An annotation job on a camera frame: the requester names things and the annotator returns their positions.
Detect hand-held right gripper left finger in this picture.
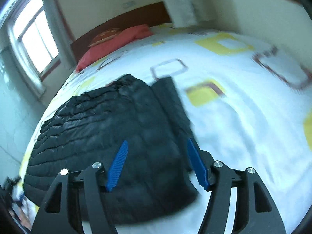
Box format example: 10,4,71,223
31,140,129,234

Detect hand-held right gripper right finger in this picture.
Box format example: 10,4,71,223
186,138,287,234

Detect black puffer jacket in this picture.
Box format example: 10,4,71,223
23,74,201,227

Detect bed with printed sheet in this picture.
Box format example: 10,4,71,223
17,23,312,234

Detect glass door wardrobe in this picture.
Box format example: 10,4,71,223
0,49,47,183

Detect red pillow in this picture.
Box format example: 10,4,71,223
76,24,154,72

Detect orange patterned cushion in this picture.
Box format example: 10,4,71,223
88,29,122,48

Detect wooden headboard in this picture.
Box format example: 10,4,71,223
70,1,171,64

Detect white framed window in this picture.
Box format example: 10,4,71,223
7,0,61,78

